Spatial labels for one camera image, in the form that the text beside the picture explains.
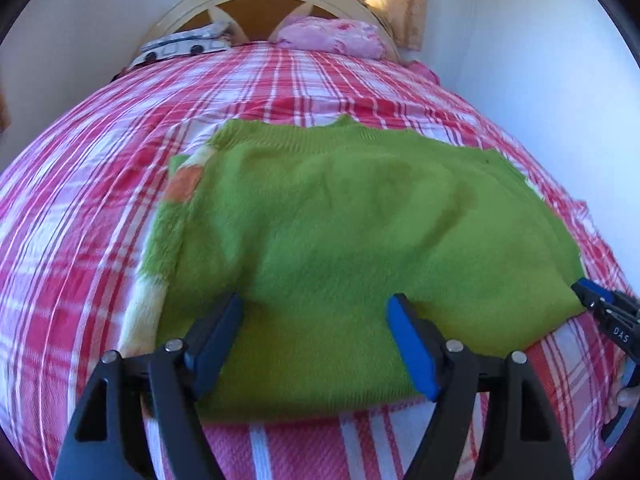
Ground white blue patterned pillow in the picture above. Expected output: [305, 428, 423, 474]
[131, 22, 233, 67]

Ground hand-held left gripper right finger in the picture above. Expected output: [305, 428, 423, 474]
[387, 293, 573, 480]

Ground cream wooden headboard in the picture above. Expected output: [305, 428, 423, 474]
[142, 0, 401, 61]

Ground person's right hand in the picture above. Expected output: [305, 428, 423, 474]
[607, 360, 640, 426]

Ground red plaid blanket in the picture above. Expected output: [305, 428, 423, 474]
[0, 42, 633, 480]

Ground pink pillow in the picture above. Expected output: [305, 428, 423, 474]
[276, 16, 386, 59]

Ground green orange striped knit sweater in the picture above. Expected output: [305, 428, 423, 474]
[120, 115, 587, 423]

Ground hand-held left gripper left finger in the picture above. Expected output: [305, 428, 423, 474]
[54, 292, 244, 480]

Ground pink cloth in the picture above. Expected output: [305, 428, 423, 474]
[407, 60, 441, 83]

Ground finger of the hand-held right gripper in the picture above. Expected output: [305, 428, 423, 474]
[582, 300, 640, 363]
[571, 280, 640, 317]

